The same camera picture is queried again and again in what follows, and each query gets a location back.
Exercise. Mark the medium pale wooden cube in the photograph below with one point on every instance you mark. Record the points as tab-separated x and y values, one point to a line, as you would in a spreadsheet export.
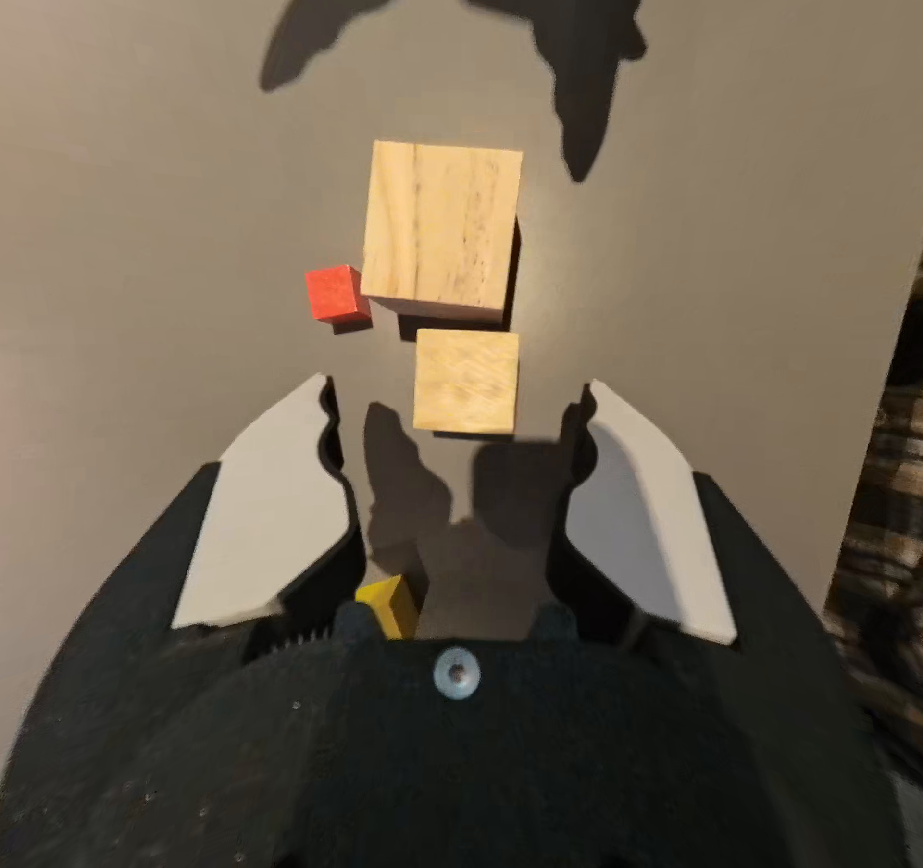
467	381

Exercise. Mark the small yellow wooden cube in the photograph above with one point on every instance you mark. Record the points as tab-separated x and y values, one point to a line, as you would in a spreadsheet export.
393	605

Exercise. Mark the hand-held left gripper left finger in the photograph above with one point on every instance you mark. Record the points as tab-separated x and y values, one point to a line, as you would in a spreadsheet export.
267	515

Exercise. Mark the large pale wooden cube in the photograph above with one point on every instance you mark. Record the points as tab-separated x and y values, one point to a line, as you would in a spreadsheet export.
440	226

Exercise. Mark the small red wooden cube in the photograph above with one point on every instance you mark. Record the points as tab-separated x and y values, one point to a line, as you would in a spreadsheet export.
333	293

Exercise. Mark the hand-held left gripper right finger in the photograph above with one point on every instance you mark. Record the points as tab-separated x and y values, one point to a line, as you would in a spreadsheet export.
649	515

